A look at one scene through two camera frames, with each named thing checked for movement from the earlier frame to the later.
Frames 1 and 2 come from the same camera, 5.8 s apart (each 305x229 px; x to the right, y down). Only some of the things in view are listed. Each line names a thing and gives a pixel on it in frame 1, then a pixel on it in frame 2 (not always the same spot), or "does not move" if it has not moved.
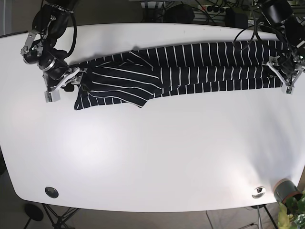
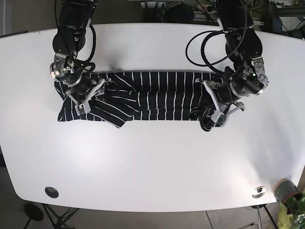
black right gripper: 290,63 → 250,80
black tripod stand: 59,222 does not move
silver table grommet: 259,192 does not move
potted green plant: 291,204 does not move
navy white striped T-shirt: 138,78 → 140,96
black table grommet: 51,192 does not move
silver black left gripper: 34,54 → 76,82
